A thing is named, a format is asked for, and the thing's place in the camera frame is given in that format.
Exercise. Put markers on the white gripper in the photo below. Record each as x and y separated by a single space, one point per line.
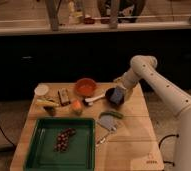
125 84

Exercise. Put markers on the blue sponge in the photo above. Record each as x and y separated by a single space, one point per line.
116 96

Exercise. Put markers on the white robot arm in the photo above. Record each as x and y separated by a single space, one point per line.
144 67

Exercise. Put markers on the dark purple bowl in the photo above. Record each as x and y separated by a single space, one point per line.
109 93

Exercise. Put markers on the orange bowl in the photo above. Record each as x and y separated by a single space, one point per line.
85 87

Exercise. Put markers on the green cucumber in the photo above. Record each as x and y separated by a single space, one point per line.
111 113

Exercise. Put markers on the white spoon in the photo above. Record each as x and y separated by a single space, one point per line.
92 99

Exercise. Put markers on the orange fruit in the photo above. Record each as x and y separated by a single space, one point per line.
77 107

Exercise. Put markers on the brown bread slice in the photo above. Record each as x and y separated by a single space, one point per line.
63 96

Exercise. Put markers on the small white cup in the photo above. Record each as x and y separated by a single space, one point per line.
41 90

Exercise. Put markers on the green plastic tray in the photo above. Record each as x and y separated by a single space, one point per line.
45 152

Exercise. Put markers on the red grape bunch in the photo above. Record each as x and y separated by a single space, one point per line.
62 141

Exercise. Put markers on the wooden shelf rail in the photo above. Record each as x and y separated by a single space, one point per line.
96 28

